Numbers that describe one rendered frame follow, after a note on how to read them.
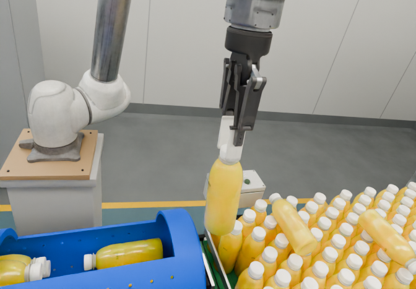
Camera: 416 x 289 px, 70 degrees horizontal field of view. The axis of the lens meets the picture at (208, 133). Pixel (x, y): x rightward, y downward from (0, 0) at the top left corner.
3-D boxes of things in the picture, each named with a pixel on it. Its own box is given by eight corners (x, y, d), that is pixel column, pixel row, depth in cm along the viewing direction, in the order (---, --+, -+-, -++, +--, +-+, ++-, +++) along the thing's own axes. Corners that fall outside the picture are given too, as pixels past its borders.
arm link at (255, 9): (241, -15, 40) (234, 31, 42) (299, -7, 43) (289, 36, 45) (220, -17, 47) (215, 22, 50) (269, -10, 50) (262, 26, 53)
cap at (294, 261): (293, 271, 82) (295, 267, 81) (284, 259, 84) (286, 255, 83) (303, 267, 83) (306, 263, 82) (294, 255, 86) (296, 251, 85)
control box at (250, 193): (202, 192, 114) (207, 172, 109) (248, 188, 121) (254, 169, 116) (210, 212, 106) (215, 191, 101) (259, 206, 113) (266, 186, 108)
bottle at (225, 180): (228, 211, 71) (238, 145, 62) (239, 234, 65) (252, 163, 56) (199, 216, 69) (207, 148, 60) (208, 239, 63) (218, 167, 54)
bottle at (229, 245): (220, 252, 104) (231, 215, 95) (237, 264, 101) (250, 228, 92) (208, 266, 99) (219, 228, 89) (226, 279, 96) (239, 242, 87)
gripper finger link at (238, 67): (255, 65, 50) (259, 65, 49) (249, 128, 53) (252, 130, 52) (234, 64, 49) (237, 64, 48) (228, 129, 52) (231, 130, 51)
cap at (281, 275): (275, 284, 77) (277, 280, 76) (274, 271, 81) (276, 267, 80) (290, 288, 77) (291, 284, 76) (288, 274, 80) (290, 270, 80)
